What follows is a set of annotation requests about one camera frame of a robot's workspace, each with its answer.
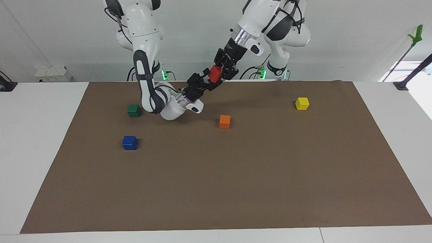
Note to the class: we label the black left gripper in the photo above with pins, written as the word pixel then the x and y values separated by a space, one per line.
pixel 233 52

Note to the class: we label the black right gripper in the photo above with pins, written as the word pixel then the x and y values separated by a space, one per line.
pixel 193 92

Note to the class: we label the red wooden block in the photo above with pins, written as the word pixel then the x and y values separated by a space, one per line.
pixel 215 74

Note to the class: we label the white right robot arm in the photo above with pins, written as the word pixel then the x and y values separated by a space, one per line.
pixel 145 30

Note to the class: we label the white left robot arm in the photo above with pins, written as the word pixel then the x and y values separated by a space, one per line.
pixel 260 13

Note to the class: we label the orange wooden block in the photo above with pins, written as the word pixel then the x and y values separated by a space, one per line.
pixel 224 122

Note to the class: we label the green wooden block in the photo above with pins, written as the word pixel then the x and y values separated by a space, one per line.
pixel 134 110

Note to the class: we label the yellow wooden block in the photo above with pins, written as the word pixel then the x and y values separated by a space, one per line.
pixel 302 103

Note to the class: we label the blue wooden block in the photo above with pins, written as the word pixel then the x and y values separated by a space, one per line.
pixel 129 143

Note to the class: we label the brown paper mat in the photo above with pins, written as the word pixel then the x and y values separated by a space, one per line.
pixel 216 185

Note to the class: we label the white box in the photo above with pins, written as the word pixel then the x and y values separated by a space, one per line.
pixel 54 72

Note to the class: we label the black clamp stand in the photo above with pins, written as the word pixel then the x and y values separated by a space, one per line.
pixel 401 85

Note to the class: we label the green-tipped thin pole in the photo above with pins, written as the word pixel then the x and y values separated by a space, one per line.
pixel 418 33

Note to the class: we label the black table clamp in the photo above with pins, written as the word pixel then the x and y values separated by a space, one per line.
pixel 6 86

